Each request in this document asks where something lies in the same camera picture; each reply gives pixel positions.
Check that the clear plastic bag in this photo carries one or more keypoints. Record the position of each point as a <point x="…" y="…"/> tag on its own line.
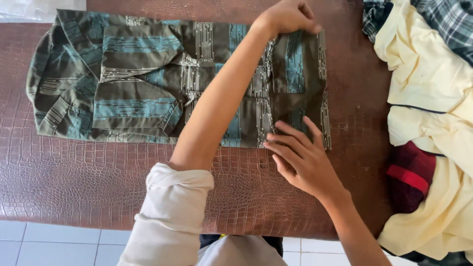
<point x="29" y="9"/>

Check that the person's left fingers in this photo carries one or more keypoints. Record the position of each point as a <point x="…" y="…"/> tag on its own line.
<point x="309" y="21"/>

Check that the person's right hand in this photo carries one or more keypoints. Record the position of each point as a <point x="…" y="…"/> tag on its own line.
<point x="310" y="166"/>

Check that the person's dark trousers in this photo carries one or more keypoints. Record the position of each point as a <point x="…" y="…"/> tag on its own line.
<point x="275" y="245"/>

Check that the person's white long-sleeved top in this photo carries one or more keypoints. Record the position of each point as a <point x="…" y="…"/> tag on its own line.
<point x="170" y="214"/>

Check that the person's left hand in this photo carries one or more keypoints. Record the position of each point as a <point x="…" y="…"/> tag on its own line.
<point x="284" y="16"/>

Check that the olive teal patterned shirt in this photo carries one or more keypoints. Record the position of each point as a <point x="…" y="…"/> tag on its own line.
<point x="140" y="74"/>

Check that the black garment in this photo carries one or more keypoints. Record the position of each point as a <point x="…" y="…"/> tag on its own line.
<point x="443" y="260"/>

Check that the dark plaid garment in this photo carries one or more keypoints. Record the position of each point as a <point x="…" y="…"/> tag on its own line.
<point x="451" y="22"/>

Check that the maroon red garment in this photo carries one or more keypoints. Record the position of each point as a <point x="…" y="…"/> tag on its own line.
<point x="406" y="192"/>

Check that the cream yellow garment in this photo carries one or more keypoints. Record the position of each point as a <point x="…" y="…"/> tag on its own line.
<point x="425" y="74"/>

